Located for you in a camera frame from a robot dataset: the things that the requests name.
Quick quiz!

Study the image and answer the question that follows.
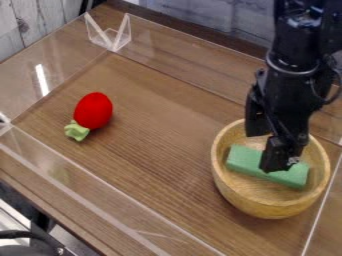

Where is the clear acrylic corner bracket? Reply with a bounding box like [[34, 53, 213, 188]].
[[84, 13, 132, 52]]

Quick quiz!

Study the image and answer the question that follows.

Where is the brown wooden bowl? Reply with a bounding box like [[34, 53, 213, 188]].
[[211, 119, 331, 219]]

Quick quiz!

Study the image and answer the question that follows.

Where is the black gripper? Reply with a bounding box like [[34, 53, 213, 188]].
[[244, 53, 334, 173]]

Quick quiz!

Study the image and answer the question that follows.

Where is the green rectangular block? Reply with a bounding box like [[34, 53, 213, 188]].
[[224, 144, 310, 189]]

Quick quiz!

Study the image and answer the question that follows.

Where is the red plush strawberry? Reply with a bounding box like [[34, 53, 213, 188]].
[[64, 92, 113, 142]]

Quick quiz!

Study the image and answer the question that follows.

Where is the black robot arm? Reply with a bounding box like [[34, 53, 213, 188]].
[[244, 0, 342, 172]]

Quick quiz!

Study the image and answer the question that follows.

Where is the black cable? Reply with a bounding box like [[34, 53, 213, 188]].
[[0, 229, 58, 256]]

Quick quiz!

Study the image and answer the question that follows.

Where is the black metal bracket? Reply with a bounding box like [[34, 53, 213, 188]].
[[29, 223, 77, 256]]

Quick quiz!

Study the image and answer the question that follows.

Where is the clear acrylic tray wall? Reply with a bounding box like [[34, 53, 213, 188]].
[[0, 113, 224, 256]]

